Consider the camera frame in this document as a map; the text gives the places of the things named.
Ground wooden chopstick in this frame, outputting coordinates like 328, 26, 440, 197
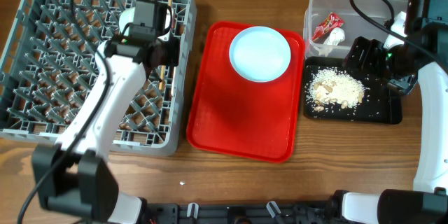
159, 0, 173, 91

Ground white paper wrapper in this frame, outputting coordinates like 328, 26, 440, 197
316, 27, 345, 57

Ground rice and food scraps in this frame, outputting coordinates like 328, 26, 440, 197
305, 68, 366, 111

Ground light green bowl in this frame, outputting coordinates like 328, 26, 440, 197
118, 7, 135, 36

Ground red sauce packet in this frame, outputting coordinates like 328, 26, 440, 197
311, 12, 345, 41

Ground red plastic serving tray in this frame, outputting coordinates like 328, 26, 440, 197
186, 21, 305, 163

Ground light blue round plate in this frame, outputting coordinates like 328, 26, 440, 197
229, 26, 291, 83

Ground white plastic fork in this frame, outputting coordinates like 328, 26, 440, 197
171, 67, 177, 97

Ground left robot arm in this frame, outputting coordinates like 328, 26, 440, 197
30, 0, 180, 223

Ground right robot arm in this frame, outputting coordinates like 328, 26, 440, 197
338, 0, 447, 223

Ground clear plastic waste bin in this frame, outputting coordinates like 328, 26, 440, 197
303, 0, 408, 59

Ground grey plastic dishwasher rack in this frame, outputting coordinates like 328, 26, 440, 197
1, 0, 197, 156

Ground black plastic tray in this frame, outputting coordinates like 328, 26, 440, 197
302, 57, 403, 125

